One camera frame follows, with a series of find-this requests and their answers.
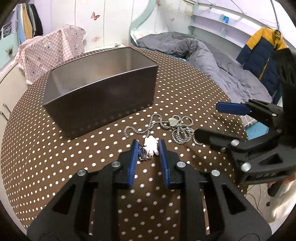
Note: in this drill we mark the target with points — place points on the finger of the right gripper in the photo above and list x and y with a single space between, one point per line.
222 141
242 107

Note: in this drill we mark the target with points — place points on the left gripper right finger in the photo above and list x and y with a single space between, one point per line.
212 208

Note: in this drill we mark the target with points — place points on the beige cabinet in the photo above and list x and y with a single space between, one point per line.
13 86

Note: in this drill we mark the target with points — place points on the mint green drawer unit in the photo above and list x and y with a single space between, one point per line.
8 49

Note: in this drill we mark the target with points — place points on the pink checkered bear cloth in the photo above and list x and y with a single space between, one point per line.
40 54

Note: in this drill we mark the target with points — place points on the grey duvet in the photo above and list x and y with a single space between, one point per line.
238 84

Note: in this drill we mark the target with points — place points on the dark metal tin box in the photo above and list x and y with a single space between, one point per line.
100 88

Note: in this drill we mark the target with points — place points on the pink white charm jewelry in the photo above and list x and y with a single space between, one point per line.
149 149

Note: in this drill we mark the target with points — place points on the person's right hand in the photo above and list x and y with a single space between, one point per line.
284 181

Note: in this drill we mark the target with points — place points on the teal bed sheet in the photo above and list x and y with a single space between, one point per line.
253 128

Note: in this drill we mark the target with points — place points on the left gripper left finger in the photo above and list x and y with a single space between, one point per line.
86 207

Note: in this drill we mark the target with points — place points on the brown polka dot tablecloth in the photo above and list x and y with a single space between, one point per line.
36 159

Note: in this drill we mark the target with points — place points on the yellow navy jacket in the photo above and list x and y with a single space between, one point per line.
256 57

